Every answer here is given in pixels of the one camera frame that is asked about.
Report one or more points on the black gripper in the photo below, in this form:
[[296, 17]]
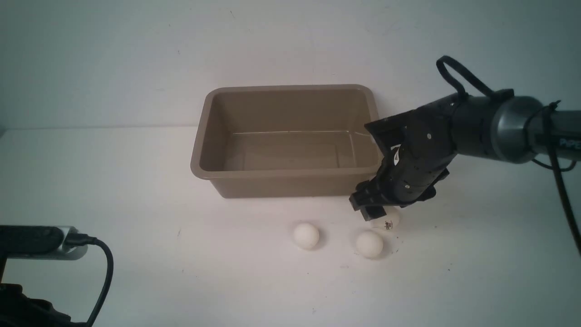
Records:
[[409, 173]]

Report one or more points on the white ball with logo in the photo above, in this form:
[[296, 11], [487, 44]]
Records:
[[389, 221]]

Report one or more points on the white table-tennis ball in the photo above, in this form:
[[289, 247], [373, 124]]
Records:
[[306, 236], [369, 244]]

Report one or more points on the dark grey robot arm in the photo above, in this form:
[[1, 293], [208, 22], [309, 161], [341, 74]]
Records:
[[514, 130]]

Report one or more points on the brown plastic bin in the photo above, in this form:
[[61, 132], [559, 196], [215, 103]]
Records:
[[286, 140]]

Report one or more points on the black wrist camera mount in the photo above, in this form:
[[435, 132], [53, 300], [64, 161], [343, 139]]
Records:
[[389, 132]]

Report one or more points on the silver camera on left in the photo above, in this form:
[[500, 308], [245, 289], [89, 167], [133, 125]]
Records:
[[39, 242]]

